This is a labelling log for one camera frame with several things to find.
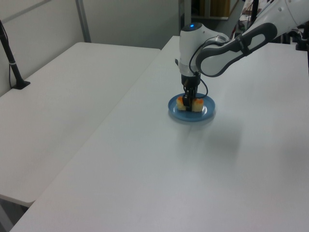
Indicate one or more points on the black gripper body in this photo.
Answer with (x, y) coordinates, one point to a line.
(190, 81)

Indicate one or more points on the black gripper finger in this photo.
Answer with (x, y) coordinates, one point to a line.
(193, 99)
(186, 99)

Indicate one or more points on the orange glazed bread piece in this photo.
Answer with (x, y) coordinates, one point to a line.
(196, 107)

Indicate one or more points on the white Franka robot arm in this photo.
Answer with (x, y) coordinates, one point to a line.
(217, 58)

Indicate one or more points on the blue round plate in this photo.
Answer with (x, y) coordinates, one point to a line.
(193, 116)

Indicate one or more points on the black upright pole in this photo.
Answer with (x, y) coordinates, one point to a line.
(255, 8)

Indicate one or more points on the white side table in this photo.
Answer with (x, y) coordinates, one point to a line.
(60, 108)

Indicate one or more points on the black clamped camera stand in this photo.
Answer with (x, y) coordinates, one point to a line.
(304, 38)

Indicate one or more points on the grey metal partition post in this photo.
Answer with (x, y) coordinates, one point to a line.
(83, 21)

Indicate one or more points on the black camera stand with tape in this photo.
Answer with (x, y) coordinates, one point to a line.
(9, 60)

